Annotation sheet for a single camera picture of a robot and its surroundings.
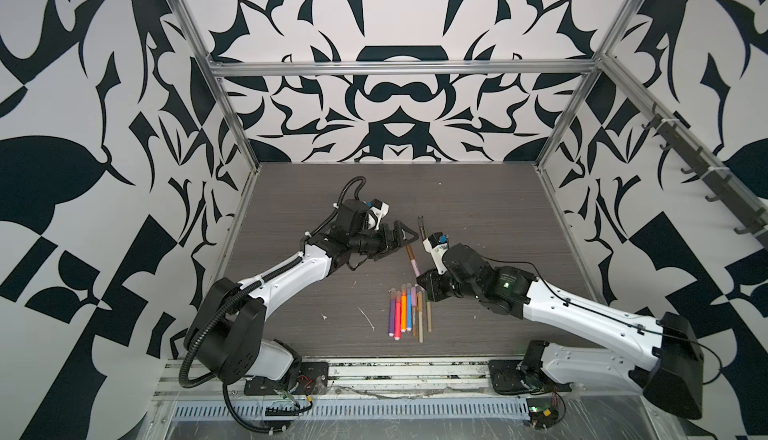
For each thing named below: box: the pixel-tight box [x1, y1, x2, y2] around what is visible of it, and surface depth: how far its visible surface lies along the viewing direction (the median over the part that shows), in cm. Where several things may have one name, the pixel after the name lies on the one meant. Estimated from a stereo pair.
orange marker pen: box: [400, 284, 407, 333], surface depth 86 cm
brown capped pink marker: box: [406, 244, 421, 278], surface depth 79 cm
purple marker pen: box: [388, 287, 397, 337], surface depth 86 cm
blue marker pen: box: [407, 283, 413, 332], surface depth 86 cm
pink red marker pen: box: [394, 290, 403, 341], surface depth 85 cm
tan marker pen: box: [417, 290, 424, 343], surface depth 85 cm
